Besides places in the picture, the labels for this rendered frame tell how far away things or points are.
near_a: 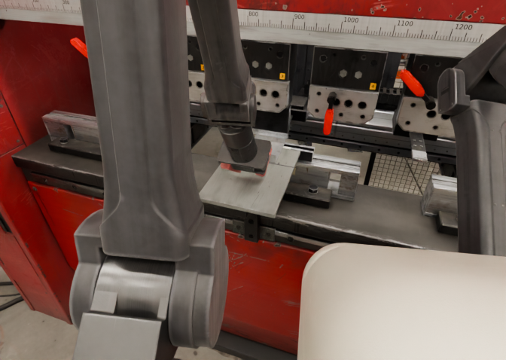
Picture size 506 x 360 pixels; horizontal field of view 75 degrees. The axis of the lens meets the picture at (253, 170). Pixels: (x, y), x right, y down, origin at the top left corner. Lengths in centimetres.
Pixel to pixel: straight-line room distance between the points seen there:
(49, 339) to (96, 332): 163
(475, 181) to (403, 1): 36
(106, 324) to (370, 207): 78
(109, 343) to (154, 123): 14
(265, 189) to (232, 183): 8
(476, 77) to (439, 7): 21
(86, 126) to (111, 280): 97
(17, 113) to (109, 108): 115
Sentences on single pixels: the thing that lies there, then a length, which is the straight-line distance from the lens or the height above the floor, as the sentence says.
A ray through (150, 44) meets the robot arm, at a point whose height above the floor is 142.
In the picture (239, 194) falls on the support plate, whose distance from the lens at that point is 73.
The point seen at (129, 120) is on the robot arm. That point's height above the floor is 138.
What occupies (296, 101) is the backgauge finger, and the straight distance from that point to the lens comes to 109.
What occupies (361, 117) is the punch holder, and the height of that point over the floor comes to 113.
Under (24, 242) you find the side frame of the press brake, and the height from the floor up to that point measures 56.
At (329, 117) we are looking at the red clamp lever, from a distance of 76.
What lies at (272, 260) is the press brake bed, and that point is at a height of 69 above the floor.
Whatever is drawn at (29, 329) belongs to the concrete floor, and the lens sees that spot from 196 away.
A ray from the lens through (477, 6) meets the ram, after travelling 75.
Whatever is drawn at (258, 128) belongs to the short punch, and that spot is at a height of 104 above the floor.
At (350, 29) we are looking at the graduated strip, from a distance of 74.
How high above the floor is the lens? 146
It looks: 35 degrees down
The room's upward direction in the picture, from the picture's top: straight up
